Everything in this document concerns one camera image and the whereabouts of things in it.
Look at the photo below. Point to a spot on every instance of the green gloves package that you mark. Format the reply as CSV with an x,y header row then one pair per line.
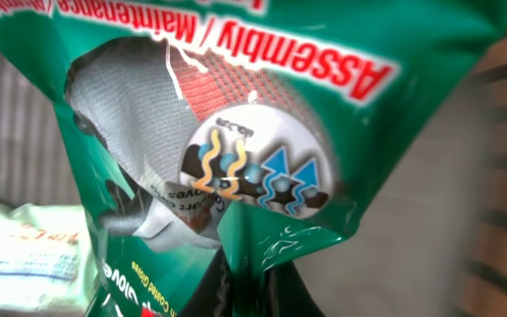
x,y
262,127

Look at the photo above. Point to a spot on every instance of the toilet tissue wipes pack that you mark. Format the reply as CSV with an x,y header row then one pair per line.
x,y
47,267

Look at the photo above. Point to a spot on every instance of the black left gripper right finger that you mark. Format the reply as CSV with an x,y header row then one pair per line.
x,y
285,294

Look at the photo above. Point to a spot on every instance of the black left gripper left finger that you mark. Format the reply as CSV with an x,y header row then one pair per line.
x,y
213,295

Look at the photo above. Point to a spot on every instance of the grey plastic basket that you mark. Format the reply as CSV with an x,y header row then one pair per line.
x,y
35,168

